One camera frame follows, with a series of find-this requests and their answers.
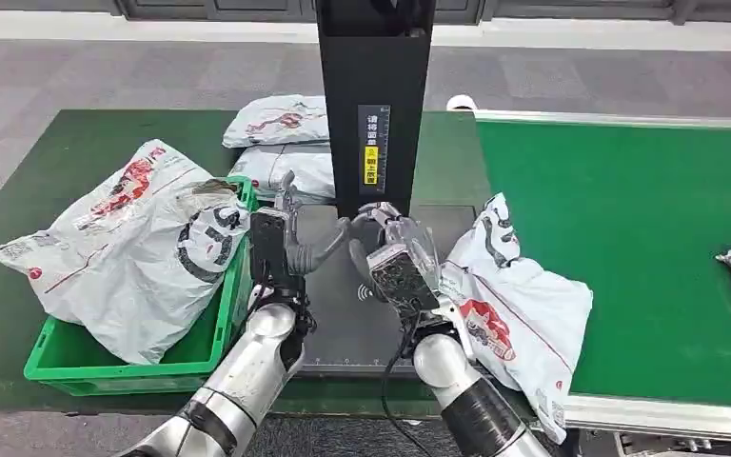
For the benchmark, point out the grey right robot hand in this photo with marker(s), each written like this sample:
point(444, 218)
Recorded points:
point(413, 236)

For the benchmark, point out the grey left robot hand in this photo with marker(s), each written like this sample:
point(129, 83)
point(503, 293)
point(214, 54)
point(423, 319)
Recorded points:
point(296, 252)

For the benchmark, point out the white parcel bag black lettering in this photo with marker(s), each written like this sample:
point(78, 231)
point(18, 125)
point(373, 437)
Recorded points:
point(119, 265)
point(523, 303)

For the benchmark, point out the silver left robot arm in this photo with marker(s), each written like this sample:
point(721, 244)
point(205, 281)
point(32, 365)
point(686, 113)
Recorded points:
point(246, 385)

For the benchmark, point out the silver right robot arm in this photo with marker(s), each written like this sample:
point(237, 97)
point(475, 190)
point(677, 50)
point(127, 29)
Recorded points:
point(466, 397)

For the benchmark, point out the black scanner pad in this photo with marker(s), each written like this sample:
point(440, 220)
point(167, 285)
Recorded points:
point(340, 315)

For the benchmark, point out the white parcel bag red print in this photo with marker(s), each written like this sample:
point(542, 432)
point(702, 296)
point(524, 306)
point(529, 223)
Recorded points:
point(277, 120)
point(290, 167)

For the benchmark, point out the black and yellow column label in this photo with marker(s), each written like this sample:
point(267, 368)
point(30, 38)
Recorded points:
point(373, 148)

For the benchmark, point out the white conveyor roller end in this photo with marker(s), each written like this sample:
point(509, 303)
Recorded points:
point(461, 102)

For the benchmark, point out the black scanner column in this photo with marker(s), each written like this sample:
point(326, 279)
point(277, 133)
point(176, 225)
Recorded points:
point(375, 69)

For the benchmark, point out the green conveyor belt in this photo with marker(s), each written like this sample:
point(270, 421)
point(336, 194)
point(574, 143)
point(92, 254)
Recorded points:
point(643, 221)

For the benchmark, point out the green plastic crate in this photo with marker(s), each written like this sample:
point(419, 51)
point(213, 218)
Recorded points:
point(63, 359)

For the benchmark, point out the dark green table mat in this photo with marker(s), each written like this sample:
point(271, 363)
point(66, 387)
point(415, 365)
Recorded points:
point(31, 176)

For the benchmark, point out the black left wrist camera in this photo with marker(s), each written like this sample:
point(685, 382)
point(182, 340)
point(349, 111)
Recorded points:
point(268, 249)

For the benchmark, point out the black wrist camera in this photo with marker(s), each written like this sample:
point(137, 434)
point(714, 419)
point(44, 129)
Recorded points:
point(400, 277)
point(268, 249)

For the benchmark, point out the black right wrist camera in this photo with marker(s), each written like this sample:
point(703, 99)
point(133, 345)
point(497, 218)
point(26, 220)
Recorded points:
point(400, 277)

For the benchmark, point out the silver conveyor frame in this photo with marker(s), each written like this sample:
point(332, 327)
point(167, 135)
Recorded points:
point(655, 419)

